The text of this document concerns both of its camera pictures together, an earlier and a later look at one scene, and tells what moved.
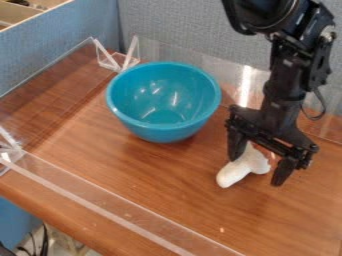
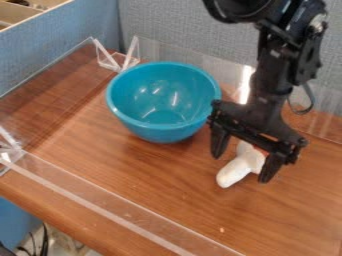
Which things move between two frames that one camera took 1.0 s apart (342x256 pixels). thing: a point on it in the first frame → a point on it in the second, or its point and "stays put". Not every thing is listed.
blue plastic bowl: (165, 100) stays put
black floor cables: (45, 245) stays put
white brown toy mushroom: (252, 162) stays put
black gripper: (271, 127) → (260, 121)
